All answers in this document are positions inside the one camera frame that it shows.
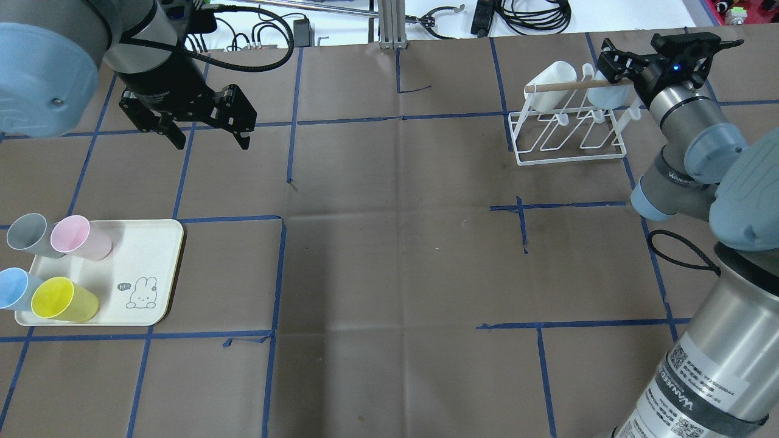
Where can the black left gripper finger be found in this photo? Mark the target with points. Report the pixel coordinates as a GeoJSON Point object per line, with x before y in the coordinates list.
{"type": "Point", "coordinates": [175, 136]}
{"type": "Point", "coordinates": [243, 139]}

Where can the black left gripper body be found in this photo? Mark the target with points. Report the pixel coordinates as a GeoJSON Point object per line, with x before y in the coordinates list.
{"type": "Point", "coordinates": [163, 78]}

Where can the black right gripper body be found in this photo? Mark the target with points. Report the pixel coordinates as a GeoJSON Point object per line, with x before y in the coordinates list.
{"type": "Point", "coordinates": [652, 76]}

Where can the light blue cup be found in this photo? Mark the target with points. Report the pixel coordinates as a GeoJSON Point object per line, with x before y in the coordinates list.
{"type": "Point", "coordinates": [609, 97]}
{"type": "Point", "coordinates": [17, 289]}

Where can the pale green ikea cup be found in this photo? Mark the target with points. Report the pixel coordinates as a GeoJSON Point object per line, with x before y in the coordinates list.
{"type": "Point", "coordinates": [546, 89]}

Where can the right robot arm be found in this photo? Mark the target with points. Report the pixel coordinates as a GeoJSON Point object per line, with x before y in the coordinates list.
{"type": "Point", "coordinates": [720, 378]}

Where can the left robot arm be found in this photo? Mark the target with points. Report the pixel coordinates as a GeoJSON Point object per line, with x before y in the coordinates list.
{"type": "Point", "coordinates": [52, 51]}

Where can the pink cup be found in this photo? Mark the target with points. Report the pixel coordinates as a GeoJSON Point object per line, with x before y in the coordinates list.
{"type": "Point", "coordinates": [75, 235]}

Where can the grey cup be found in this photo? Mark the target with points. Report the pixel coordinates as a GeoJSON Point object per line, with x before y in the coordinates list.
{"type": "Point", "coordinates": [32, 233]}

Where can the yellow cup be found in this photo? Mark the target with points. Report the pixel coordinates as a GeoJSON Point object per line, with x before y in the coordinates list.
{"type": "Point", "coordinates": [61, 299]}

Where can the cream plastic tray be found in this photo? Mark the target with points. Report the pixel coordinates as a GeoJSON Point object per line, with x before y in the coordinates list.
{"type": "Point", "coordinates": [135, 281]}

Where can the white wire cup rack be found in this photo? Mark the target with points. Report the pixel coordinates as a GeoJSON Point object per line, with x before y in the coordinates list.
{"type": "Point", "coordinates": [575, 130]}

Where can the aluminium frame post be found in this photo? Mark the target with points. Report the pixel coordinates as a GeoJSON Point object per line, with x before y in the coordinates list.
{"type": "Point", "coordinates": [392, 33]}

